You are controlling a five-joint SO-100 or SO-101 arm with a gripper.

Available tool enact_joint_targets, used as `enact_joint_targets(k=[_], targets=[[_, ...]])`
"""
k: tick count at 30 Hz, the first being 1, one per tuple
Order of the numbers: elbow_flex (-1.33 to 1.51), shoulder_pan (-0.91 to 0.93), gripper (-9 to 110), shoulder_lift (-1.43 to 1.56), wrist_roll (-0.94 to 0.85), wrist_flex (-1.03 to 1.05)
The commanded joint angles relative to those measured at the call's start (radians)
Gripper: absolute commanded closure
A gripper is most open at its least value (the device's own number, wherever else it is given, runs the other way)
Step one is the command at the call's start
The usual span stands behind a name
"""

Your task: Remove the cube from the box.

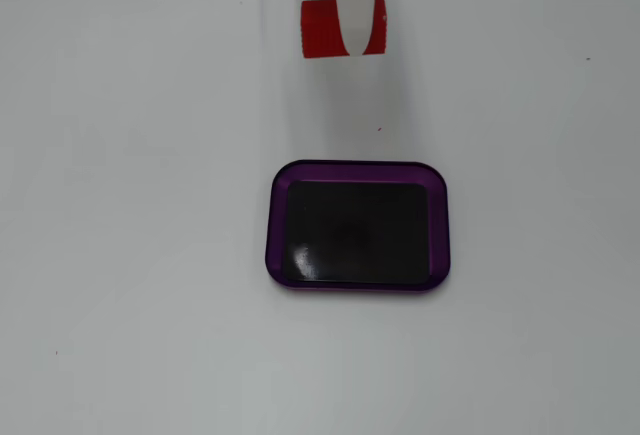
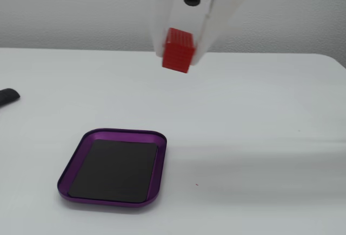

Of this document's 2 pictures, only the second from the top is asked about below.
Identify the purple metal tray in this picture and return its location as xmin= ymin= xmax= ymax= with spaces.
xmin=57 ymin=127 xmax=168 ymax=208

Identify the black foam-covered handle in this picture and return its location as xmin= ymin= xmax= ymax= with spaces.
xmin=0 ymin=88 xmax=21 ymax=108

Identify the red textured cube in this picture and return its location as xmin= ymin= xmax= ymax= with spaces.
xmin=162 ymin=27 xmax=196 ymax=74

